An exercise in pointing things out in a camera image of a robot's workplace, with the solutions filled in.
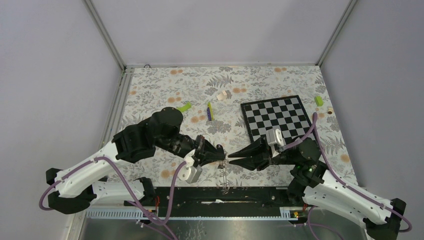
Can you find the large silver keyring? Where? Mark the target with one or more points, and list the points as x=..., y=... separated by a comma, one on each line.
x=222, y=166

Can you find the black key tag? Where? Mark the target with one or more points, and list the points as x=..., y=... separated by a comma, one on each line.
x=219, y=148

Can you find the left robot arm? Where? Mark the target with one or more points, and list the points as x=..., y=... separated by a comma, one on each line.
x=75, y=189

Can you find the green curved block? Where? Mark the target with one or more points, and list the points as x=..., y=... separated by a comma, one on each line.
x=185, y=107

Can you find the cream toy block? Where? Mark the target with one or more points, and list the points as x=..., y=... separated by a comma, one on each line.
x=222, y=96

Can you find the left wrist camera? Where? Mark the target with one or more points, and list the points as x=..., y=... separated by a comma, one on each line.
x=190, y=173

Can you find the small wooden cylinder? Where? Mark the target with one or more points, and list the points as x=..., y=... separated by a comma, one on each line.
x=330, y=110

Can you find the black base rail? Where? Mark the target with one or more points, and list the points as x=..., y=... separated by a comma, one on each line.
x=217, y=202

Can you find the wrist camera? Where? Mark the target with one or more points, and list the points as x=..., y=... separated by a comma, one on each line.
x=275, y=140
x=190, y=173

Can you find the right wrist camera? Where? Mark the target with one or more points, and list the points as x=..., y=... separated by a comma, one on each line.
x=275, y=140

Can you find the small green block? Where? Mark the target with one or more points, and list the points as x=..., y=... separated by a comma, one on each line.
x=318, y=101

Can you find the floral table mat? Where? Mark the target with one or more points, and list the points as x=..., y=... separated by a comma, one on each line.
x=152, y=89

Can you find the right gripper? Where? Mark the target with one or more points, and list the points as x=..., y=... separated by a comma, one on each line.
x=259, y=148

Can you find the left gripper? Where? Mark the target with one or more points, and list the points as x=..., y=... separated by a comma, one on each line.
x=203, y=149

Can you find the black white chessboard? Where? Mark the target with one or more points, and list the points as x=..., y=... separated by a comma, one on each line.
x=285, y=113

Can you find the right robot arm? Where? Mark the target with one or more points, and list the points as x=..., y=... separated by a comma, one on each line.
x=315, y=184

